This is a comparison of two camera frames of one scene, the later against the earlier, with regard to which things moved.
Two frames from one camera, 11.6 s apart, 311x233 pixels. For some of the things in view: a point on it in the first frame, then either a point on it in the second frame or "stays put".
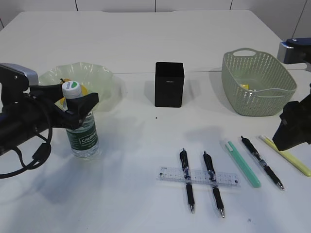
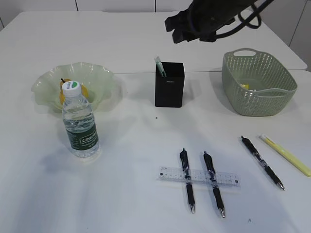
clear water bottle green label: (83, 140) stays put
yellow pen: (288, 157) stays put
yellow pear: (83, 91) stays put
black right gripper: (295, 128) to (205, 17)
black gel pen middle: (210, 168) stays put
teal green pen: (254, 181) to (159, 66)
